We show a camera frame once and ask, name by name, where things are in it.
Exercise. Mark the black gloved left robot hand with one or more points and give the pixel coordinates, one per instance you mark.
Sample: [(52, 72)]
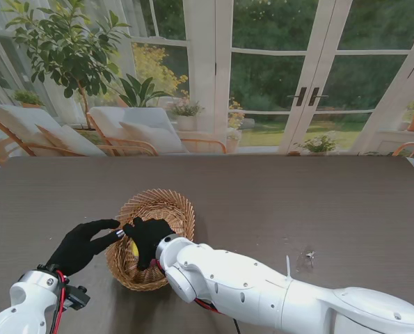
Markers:
[(78, 248)]

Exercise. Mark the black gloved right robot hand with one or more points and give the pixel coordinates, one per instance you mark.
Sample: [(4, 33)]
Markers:
[(149, 236)]

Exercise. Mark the yellow culture dish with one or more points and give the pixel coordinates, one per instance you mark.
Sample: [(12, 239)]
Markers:
[(134, 248)]

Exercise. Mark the oval woven wicker basket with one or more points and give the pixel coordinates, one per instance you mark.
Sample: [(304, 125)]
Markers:
[(147, 275)]

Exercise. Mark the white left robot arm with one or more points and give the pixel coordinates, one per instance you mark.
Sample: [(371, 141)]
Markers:
[(22, 306)]

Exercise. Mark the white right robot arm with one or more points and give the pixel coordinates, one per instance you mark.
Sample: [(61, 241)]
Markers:
[(279, 288)]

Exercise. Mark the printed sunroom backdrop banner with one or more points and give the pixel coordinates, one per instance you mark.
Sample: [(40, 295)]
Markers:
[(272, 69)]

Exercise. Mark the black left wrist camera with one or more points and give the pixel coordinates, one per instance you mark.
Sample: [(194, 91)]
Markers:
[(77, 297)]

